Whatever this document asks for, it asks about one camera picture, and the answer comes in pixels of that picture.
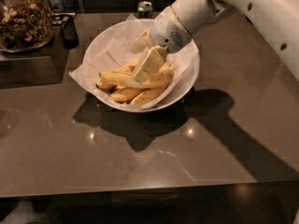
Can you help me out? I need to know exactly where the left rear yellow banana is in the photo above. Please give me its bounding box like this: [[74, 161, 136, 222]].
[[96, 57, 139, 90]]

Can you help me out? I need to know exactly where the green soda can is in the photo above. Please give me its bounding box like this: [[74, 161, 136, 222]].
[[137, 1, 153, 19]]

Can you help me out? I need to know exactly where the glass jar of nuts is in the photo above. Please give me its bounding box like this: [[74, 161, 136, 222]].
[[0, 0, 53, 53]]

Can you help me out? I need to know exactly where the white paper liner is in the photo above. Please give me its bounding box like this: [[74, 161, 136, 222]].
[[67, 13, 196, 111]]

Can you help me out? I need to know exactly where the front left yellow banana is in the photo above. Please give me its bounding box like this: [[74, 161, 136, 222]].
[[110, 87, 144, 103]]

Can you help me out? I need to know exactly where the top crosswise yellow banana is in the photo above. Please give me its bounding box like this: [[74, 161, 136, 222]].
[[99, 69, 174, 89]]

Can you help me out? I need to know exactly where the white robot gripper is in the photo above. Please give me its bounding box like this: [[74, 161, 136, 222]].
[[129, 7, 192, 87]]

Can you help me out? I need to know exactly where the dark small cup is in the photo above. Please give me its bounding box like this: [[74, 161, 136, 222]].
[[61, 16, 78, 49]]

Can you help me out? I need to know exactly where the front right yellow banana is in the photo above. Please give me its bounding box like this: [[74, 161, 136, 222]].
[[131, 63, 176, 106]]

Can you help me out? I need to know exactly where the dark raised tray stand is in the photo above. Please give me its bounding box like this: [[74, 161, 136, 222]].
[[0, 13, 76, 89]]

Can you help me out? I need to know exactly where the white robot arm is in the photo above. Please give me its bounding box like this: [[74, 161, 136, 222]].
[[132, 0, 299, 85]]

